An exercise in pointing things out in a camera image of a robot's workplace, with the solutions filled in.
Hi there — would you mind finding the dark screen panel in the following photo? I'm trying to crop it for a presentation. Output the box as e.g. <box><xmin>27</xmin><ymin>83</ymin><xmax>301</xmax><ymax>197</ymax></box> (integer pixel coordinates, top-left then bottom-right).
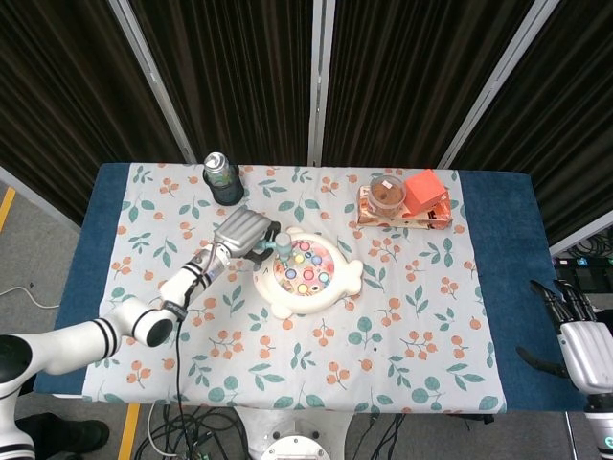
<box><xmin>0</xmin><ymin>0</ymin><xmax>186</xmax><ymax>226</ymax></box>
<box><xmin>128</xmin><ymin>0</ymin><xmax>317</xmax><ymax>167</ymax></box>
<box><xmin>452</xmin><ymin>0</ymin><xmax>613</xmax><ymax>245</ymax></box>
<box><xmin>323</xmin><ymin>0</ymin><xmax>535</xmax><ymax>169</ymax></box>

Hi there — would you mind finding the floral fruit print tablecloth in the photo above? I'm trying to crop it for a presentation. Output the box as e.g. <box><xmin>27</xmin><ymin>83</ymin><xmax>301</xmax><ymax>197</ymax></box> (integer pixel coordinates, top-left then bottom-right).
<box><xmin>81</xmin><ymin>162</ymin><xmax>508</xmax><ymax>414</ymax></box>

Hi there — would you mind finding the black shoe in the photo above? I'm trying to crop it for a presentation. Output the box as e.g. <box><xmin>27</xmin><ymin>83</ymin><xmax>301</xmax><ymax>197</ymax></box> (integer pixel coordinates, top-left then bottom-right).
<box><xmin>13</xmin><ymin>412</ymin><xmax>110</xmax><ymax>454</ymax></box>

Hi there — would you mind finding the black floor cable tangle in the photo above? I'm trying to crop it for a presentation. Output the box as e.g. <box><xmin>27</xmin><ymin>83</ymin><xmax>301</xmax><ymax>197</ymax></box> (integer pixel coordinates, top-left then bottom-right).
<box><xmin>133</xmin><ymin>406</ymin><xmax>250</xmax><ymax>460</ymax></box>

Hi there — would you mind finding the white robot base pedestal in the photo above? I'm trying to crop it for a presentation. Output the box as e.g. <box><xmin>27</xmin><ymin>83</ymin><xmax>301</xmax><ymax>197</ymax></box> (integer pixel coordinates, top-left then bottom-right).
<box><xmin>238</xmin><ymin>409</ymin><xmax>355</xmax><ymax>460</ymax></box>

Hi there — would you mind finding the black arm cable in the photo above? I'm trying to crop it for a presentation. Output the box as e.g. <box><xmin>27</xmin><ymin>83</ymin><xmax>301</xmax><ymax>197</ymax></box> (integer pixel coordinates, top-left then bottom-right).
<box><xmin>162</xmin><ymin>277</ymin><xmax>202</xmax><ymax>418</ymax></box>

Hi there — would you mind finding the dark blue table cover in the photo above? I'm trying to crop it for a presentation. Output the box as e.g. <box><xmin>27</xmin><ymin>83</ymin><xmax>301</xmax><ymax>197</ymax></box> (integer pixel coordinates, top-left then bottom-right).
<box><xmin>34</xmin><ymin>162</ymin><xmax>588</xmax><ymax>413</ymax></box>

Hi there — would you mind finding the white fish-shaped toy tray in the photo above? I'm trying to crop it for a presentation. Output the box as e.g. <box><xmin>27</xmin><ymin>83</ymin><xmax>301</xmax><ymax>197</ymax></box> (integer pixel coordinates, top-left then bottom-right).
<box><xmin>252</xmin><ymin>227</ymin><xmax>364</xmax><ymax>318</ymax></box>

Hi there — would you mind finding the orange printed cardboard box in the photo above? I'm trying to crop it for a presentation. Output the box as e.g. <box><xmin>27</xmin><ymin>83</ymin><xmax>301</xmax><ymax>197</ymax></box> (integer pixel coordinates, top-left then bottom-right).
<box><xmin>356</xmin><ymin>185</ymin><xmax>454</xmax><ymax>230</ymax></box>

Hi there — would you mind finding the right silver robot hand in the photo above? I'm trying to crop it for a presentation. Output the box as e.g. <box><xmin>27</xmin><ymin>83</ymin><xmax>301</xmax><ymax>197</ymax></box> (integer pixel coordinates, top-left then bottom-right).
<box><xmin>515</xmin><ymin>279</ymin><xmax>613</xmax><ymax>395</ymax></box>

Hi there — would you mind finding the printed drink can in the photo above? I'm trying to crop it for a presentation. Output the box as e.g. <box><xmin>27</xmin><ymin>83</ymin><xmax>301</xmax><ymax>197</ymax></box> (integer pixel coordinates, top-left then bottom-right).
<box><xmin>202</xmin><ymin>151</ymin><xmax>232</xmax><ymax>189</ymax></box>

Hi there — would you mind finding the orange foam cube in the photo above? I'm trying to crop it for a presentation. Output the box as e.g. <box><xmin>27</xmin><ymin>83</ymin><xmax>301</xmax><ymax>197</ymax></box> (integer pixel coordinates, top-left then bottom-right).
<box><xmin>404</xmin><ymin>169</ymin><xmax>449</xmax><ymax>215</ymax></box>

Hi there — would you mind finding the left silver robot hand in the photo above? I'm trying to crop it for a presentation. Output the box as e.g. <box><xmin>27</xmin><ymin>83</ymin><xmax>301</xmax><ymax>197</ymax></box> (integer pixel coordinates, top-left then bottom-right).
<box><xmin>212</xmin><ymin>206</ymin><xmax>283</xmax><ymax>265</ymax></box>

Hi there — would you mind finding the clear jar of rubber bands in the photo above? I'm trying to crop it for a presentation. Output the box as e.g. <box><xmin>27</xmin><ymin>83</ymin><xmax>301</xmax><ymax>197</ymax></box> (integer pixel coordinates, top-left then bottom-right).
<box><xmin>369</xmin><ymin>174</ymin><xmax>407</xmax><ymax>218</ymax></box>

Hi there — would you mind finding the white screen frame post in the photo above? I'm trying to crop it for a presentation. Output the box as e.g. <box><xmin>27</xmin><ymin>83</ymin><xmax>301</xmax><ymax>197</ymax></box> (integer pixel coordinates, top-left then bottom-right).
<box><xmin>306</xmin><ymin>0</ymin><xmax>335</xmax><ymax>168</ymax></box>
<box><xmin>438</xmin><ymin>0</ymin><xmax>561</xmax><ymax>170</ymax></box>
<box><xmin>549</xmin><ymin>224</ymin><xmax>613</xmax><ymax>255</ymax></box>
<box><xmin>107</xmin><ymin>0</ymin><xmax>197</xmax><ymax>164</ymax></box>

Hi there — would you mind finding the light blue toy hammer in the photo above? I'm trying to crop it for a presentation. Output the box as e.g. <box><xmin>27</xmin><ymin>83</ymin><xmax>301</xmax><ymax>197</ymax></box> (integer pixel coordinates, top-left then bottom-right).
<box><xmin>252</xmin><ymin>233</ymin><xmax>294</xmax><ymax>265</ymax></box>

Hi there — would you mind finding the black power strip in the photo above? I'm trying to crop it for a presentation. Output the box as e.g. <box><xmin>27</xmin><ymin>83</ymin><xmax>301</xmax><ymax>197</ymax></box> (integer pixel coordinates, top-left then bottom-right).
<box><xmin>550</xmin><ymin>256</ymin><xmax>613</xmax><ymax>270</ymax></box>

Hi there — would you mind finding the white floor cable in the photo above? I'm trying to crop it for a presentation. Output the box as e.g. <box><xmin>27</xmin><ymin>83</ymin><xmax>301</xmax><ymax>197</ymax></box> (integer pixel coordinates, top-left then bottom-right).
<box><xmin>0</xmin><ymin>286</ymin><xmax>61</xmax><ymax>308</ymax></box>

